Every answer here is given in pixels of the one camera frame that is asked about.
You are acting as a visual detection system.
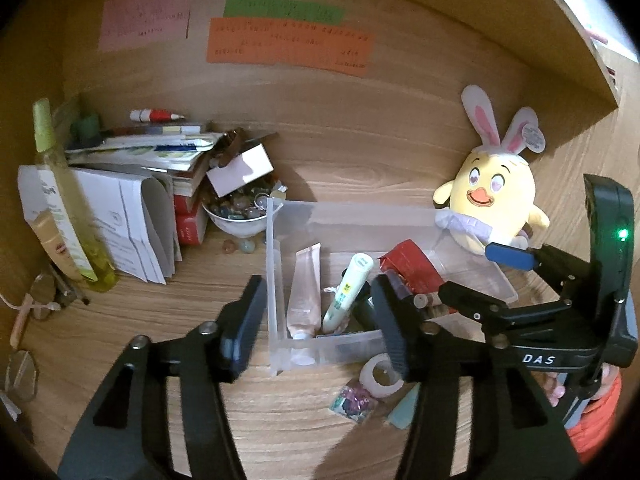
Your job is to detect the green paper note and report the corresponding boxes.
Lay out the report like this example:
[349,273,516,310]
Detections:
[223,0,346,25]

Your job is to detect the round small mirror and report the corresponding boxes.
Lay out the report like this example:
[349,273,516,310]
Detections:
[29,275,59,322]

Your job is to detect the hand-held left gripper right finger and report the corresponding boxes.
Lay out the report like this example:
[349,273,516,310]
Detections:
[371,274,583,480]

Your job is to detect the wood-handled brush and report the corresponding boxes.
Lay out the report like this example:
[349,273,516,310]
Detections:
[9,292,62,349]

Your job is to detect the person's right forearm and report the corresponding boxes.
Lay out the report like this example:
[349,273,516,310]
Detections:
[565,367,624,462]

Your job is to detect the pink paper note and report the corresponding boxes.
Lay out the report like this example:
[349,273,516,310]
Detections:
[97,0,191,52]

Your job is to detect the yellow chick plush toy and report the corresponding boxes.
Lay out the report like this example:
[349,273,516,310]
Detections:
[432,85,551,256]

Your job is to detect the red white glue tube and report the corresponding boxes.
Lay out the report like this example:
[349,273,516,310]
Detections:
[130,108,186,124]

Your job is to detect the small white cardboard box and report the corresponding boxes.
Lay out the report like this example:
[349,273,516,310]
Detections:
[206,142,275,198]

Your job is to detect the pink cream tube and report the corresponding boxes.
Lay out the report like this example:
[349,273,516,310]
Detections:
[286,242,322,367]

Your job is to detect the octagonal small mirror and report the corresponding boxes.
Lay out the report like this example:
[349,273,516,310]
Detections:
[4,350,41,404]

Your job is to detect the grey metal tool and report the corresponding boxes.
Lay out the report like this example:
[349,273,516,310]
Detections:
[47,260,92,307]

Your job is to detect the clear plastic storage box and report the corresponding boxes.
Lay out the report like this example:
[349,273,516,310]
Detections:
[264,197,520,378]

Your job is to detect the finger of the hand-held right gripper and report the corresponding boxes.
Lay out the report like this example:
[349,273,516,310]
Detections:
[484,241,596,296]
[437,280,574,346]

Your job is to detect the beige snack packet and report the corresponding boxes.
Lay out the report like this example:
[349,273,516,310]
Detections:
[17,165,98,282]

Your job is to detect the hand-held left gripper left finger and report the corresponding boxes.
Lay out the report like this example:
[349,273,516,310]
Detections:
[57,275,268,480]

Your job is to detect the red book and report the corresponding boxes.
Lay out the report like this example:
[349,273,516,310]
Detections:
[172,192,210,247]

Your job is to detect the person's right hand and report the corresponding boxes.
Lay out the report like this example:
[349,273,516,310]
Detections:
[545,373,569,408]

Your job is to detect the dark green small jar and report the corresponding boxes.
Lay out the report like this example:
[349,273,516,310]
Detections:
[74,114,102,144]

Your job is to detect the white tape roll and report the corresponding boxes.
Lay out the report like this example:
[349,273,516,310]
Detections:
[361,354,407,400]

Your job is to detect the sequin packet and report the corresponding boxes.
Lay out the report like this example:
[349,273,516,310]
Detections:
[329,385,375,426]

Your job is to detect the pile of leaflets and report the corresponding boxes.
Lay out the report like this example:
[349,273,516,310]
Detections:
[65,120,226,196]

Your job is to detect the green spray bottle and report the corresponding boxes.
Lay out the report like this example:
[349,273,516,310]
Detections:
[32,99,118,293]

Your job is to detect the dark green small bottle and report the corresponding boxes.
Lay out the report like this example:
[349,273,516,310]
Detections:
[352,297,384,334]

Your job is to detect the white folded paper sheets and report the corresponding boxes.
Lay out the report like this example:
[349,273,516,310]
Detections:
[70,165,182,285]

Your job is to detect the orange paper note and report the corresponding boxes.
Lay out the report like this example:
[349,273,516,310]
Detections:
[206,17,376,78]

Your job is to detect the white green tube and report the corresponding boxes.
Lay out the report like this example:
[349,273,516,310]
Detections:
[320,252,375,333]

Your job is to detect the teal flat card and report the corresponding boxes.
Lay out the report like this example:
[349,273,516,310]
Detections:
[387,382,421,431]

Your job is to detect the red foil packet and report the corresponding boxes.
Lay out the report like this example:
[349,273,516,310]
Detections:
[377,239,446,296]

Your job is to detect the white bowl of stones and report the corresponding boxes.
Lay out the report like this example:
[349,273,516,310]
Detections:
[202,182,288,239]

